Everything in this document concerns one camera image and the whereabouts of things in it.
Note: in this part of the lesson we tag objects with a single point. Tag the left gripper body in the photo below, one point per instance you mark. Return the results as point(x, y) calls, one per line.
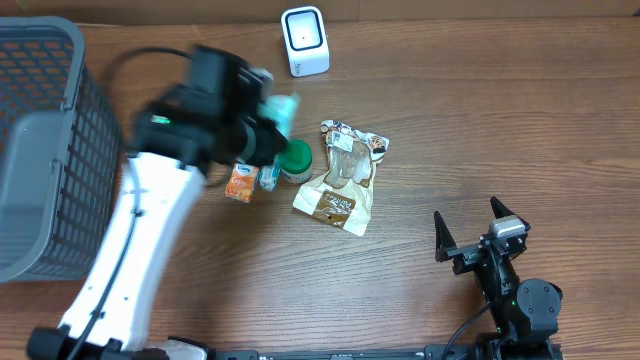
point(258, 146)

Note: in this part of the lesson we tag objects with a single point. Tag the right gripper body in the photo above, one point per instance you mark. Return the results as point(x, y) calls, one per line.
point(468, 258)

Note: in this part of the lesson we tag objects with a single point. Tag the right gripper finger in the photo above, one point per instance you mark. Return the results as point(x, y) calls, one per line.
point(499, 209)
point(445, 243)

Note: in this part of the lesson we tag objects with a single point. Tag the blue tissue pack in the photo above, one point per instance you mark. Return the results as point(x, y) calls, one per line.
point(269, 176)

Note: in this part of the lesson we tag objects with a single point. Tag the mint green wipes pack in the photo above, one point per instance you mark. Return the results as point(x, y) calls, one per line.
point(282, 109)

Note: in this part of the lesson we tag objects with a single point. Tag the green lid jar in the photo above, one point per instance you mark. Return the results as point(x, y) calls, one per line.
point(296, 161)

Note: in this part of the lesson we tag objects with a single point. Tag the orange tissue pack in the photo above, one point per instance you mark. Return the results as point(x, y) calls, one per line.
point(242, 182)

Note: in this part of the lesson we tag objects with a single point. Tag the beige snack pouch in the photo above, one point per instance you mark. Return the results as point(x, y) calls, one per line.
point(343, 196)

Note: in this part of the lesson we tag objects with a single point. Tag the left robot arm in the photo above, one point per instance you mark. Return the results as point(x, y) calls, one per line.
point(212, 117)

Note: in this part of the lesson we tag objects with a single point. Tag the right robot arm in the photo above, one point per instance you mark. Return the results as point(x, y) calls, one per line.
point(525, 313)

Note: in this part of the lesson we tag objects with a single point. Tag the white barcode scanner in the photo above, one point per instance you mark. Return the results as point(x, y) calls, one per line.
point(305, 41)

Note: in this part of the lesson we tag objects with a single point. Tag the grey plastic mesh basket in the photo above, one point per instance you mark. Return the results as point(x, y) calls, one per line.
point(60, 152)

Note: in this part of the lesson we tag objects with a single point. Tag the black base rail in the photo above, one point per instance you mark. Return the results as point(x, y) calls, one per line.
point(340, 355)

